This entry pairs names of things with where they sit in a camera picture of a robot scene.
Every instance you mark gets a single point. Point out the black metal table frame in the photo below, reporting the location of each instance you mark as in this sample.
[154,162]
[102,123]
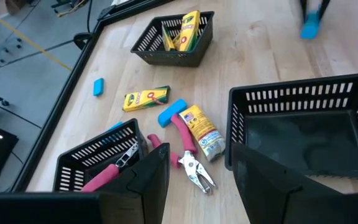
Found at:
[73,81]

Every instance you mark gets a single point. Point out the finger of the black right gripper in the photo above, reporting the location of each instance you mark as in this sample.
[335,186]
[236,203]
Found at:
[304,9]
[324,7]

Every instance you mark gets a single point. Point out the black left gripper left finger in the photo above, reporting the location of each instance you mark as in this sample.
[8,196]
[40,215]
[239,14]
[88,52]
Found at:
[145,193]

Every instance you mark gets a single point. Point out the blue eraser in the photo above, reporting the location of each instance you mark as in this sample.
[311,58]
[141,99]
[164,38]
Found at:
[171,113]
[117,125]
[98,87]
[309,28]

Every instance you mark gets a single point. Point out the black plastic slotted basket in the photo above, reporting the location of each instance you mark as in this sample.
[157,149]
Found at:
[95,168]
[306,143]
[166,59]

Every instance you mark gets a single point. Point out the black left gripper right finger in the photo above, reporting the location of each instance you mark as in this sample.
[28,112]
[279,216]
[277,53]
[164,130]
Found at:
[275,196]

